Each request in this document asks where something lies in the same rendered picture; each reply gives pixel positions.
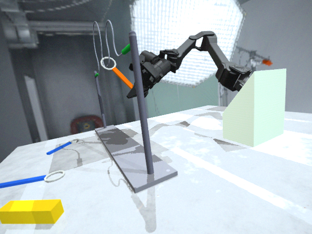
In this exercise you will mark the yellow rectangular block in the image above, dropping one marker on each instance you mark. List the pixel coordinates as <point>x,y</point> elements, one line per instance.
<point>31,212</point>

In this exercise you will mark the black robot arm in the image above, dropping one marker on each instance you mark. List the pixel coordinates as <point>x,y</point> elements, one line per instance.
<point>227,73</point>

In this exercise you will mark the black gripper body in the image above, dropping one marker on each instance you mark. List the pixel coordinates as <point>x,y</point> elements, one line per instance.
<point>152,75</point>

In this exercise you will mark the white loop with orange handle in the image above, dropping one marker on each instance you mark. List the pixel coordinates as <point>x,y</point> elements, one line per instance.
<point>116,71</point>

